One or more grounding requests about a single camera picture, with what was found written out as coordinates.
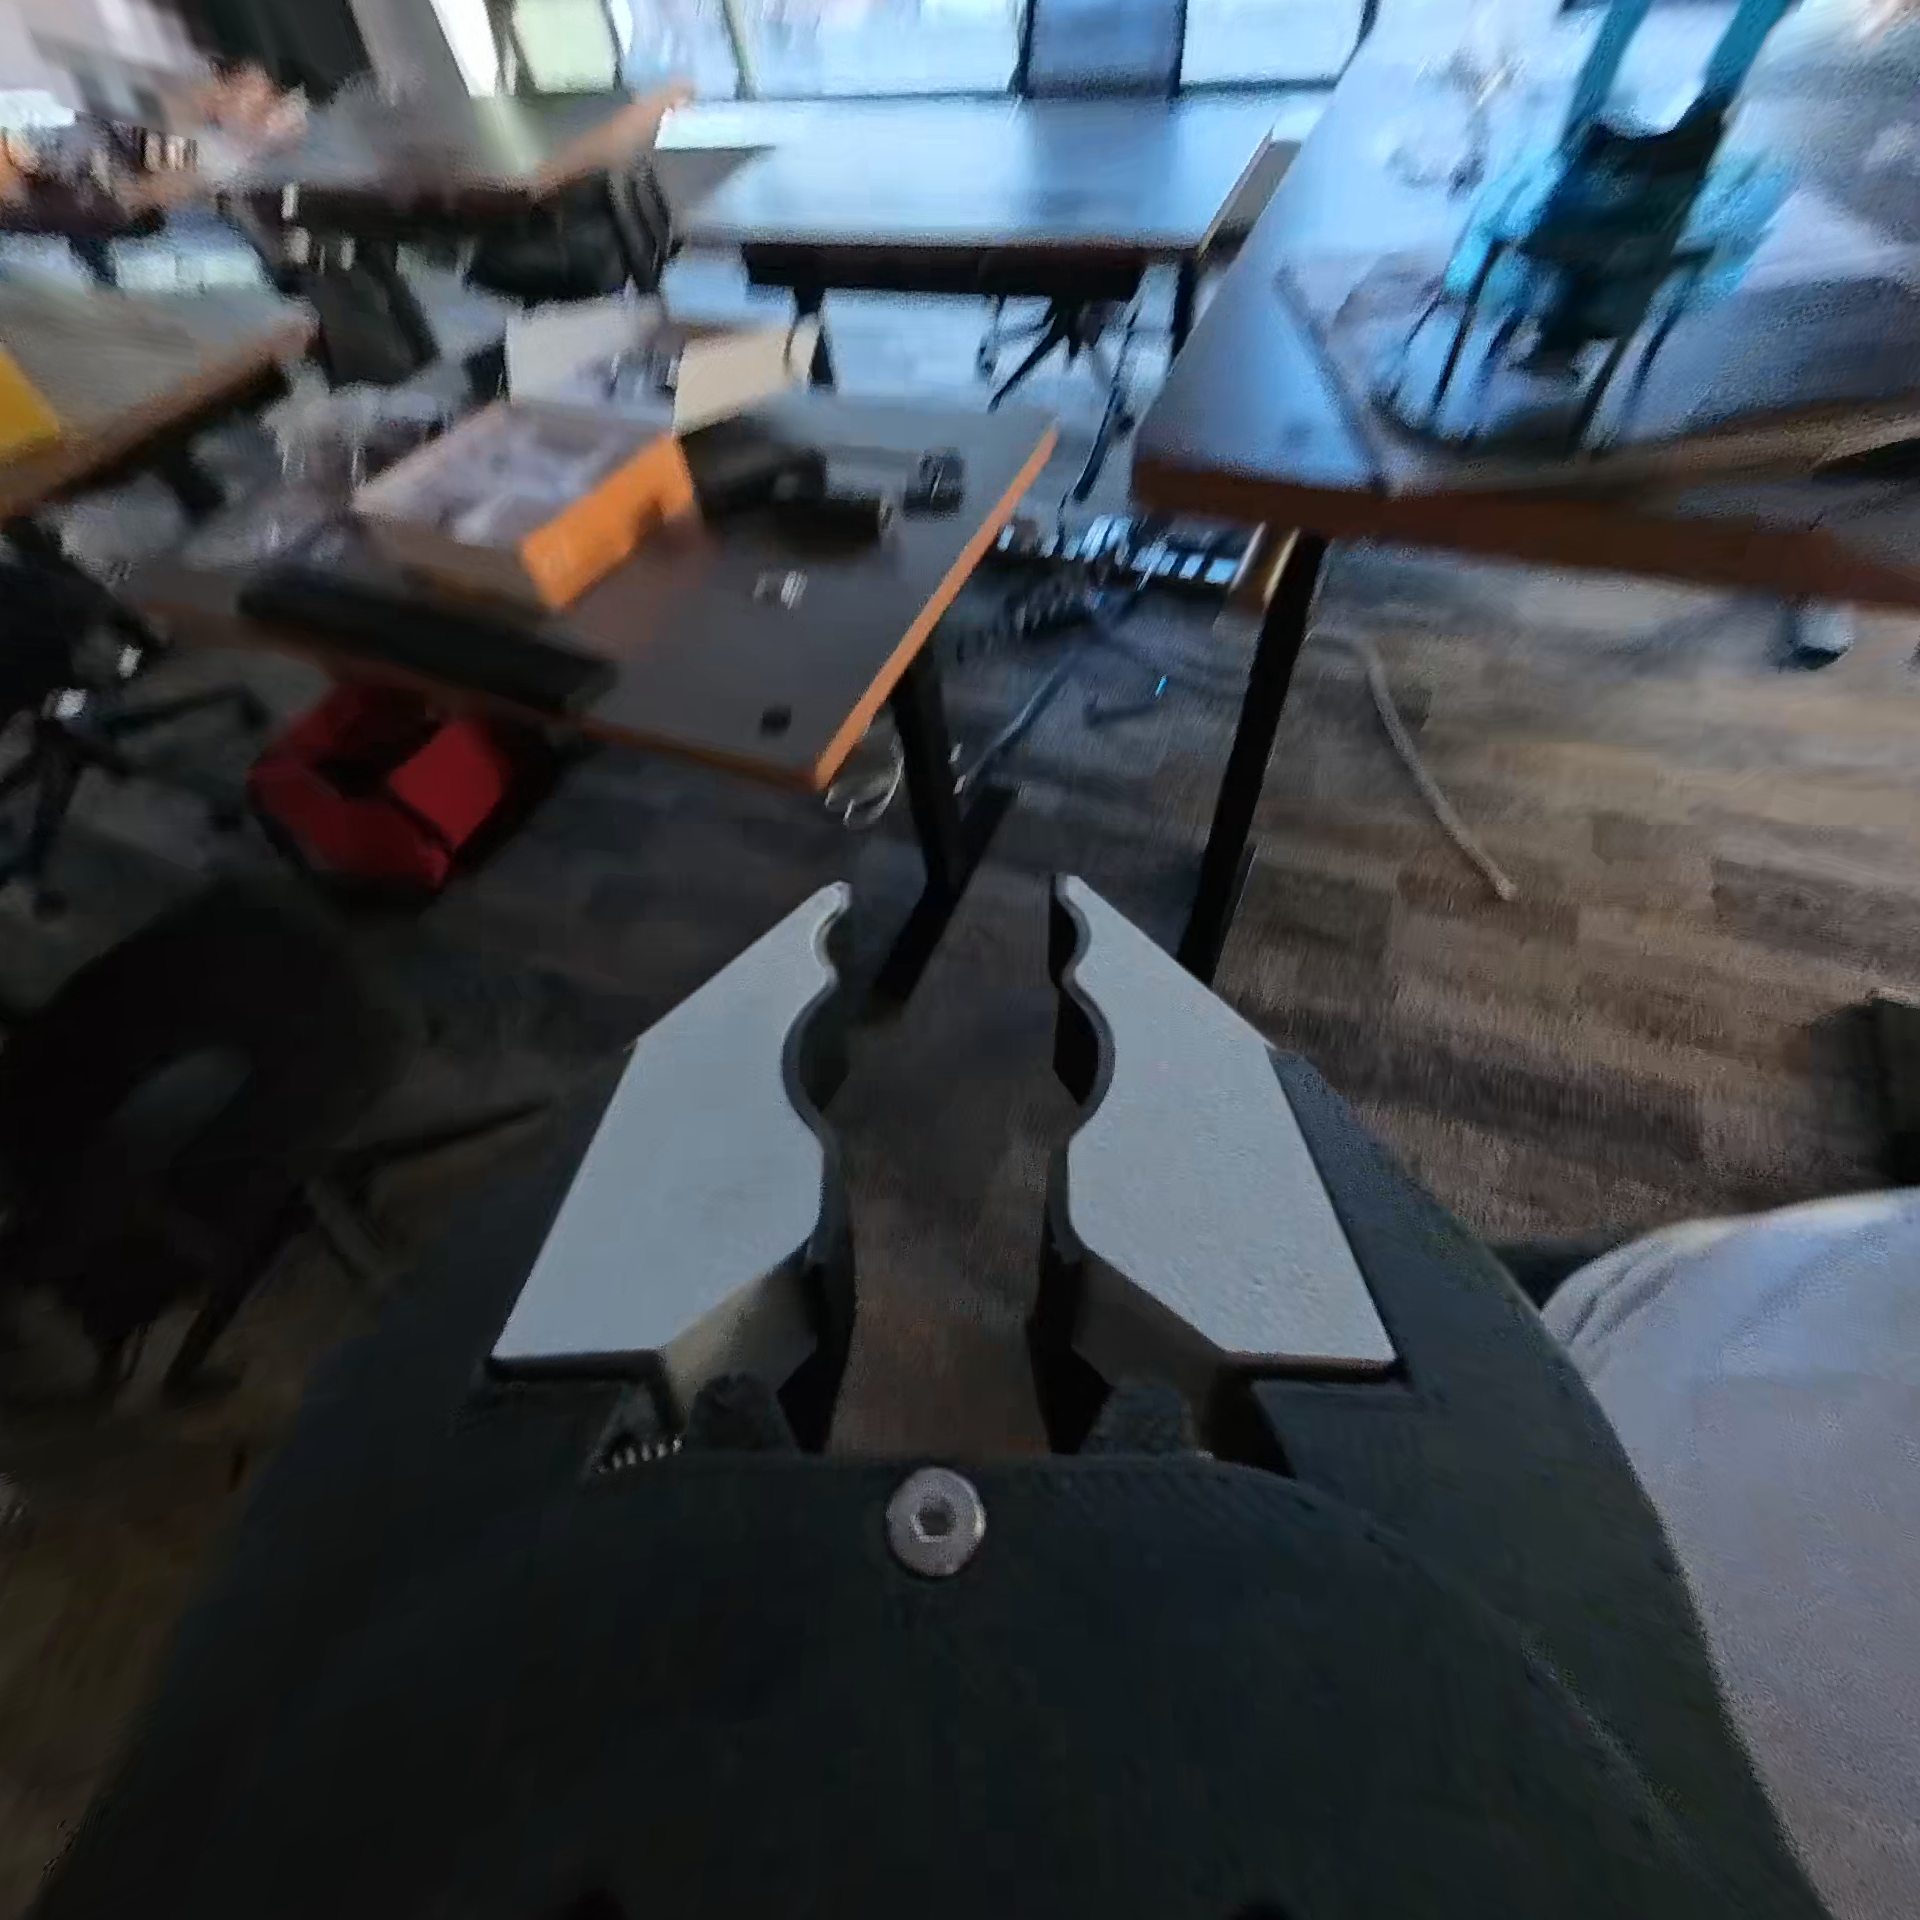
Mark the orange box with foam insert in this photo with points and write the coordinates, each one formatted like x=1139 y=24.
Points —
x=601 y=532

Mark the red storage bag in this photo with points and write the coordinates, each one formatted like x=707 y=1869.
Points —
x=434 y=794

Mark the person in white shirt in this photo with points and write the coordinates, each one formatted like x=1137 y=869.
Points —
x=1771 y=1501

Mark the black device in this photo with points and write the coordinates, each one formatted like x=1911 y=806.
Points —
x=781 y=472

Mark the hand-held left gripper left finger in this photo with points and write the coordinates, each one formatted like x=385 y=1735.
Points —
x=674 y=1200

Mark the black chair base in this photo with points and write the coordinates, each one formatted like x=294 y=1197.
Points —
x=1058 y=353

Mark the white power strip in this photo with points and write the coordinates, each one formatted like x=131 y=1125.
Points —
x=1141 y=549

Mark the long black flat object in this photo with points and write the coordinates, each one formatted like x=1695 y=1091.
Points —
x=421 y=638

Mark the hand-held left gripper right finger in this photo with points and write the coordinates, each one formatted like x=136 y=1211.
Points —
x=1215 y=1200

